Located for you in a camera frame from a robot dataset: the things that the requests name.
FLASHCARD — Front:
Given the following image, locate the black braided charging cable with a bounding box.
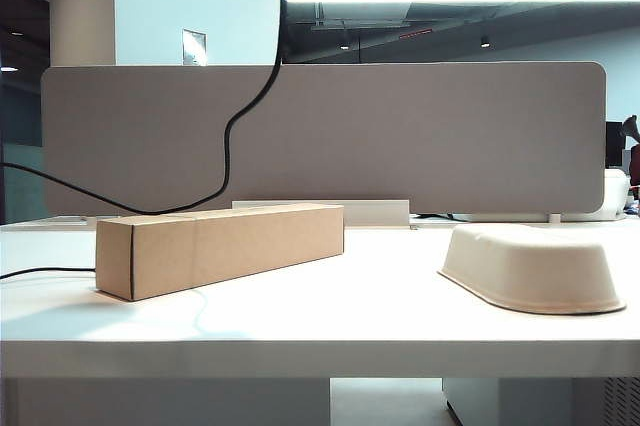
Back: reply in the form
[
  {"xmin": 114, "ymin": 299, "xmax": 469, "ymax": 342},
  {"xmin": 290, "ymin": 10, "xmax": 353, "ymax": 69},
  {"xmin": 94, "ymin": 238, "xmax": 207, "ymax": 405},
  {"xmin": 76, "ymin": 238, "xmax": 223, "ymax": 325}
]
[{"xmin": 0, "ymin": 0, "xmax": 288, "ymax": 282}]

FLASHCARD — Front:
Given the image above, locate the grey felt desk divider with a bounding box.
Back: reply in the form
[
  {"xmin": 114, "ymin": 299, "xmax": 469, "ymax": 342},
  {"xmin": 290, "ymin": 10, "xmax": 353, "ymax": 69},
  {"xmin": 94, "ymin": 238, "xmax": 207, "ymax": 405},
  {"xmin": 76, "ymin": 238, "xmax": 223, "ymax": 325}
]
[{"xmin": 40, "ymin": 61, "xmax": 609, "ymax": 218}]

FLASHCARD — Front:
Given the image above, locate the long brown cardboard box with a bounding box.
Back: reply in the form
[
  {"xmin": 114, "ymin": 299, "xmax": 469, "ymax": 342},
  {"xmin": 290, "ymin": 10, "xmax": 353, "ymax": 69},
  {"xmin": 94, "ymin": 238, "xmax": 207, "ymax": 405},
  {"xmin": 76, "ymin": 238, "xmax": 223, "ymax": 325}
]
[{"xmin": 94, "ymin": 201, "xmax": 346, "ymax": 303}]

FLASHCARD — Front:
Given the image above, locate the upturned beige pulp tray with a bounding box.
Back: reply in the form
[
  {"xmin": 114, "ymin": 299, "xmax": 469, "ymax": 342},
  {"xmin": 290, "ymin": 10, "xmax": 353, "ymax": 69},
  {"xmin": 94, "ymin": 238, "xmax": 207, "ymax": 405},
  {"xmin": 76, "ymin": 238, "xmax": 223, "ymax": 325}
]
[{"xmin": 437, "ymin": 223, "xmax": 628, "ymax": 317}]

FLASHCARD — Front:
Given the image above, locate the white under-desk panel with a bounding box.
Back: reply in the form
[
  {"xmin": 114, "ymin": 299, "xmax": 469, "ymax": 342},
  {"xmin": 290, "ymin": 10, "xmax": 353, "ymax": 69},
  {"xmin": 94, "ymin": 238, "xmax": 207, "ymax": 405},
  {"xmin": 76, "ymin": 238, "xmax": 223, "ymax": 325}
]
[{"xmin": 4, "ymin": 376, "xmax": 332, "ymax": 426}]

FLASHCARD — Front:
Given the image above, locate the black background monitor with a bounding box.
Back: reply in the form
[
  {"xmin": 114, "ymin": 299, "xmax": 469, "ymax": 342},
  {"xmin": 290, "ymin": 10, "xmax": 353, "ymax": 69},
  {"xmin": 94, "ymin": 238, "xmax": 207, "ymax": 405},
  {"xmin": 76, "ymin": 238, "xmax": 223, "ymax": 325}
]
[{"xmin": 605, "ymin": 121, "xmax": 626, "ymax": 169}]

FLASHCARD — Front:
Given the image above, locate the beige round pillar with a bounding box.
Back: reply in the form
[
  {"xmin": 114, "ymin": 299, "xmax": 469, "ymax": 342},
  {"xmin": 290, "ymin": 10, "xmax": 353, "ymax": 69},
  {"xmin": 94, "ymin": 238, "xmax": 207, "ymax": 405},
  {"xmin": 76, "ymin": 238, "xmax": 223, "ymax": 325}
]
[{"xmin": 49, "ymin": 0, "xmax": 117, "ymax": 68}]

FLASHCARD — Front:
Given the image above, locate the white under-desk cabinet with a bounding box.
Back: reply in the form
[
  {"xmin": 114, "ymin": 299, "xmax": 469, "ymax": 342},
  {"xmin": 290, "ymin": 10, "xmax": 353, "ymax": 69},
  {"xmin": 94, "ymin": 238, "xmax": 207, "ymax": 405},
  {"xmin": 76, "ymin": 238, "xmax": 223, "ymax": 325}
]
[{"xmin": 442, "ymin": 376, "xmax": 640, "ymax": 426}]

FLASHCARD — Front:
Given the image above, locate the person in red top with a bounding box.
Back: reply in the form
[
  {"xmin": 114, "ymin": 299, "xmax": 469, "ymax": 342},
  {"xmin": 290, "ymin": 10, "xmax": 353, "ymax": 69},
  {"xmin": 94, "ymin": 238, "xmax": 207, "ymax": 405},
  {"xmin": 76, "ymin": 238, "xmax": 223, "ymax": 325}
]
[{"xmin": 621, "ymin": 114, "xmax": 640, "ymax": 188}]

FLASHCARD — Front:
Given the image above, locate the small framed wall notice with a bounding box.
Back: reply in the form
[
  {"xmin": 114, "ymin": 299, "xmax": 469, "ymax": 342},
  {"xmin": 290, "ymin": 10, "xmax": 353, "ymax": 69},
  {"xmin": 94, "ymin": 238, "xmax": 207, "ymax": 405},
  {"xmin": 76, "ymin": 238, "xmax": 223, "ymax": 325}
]
[{"xmin": 182, "ymin": 27, "xmax": 208, "ymax": 67}]

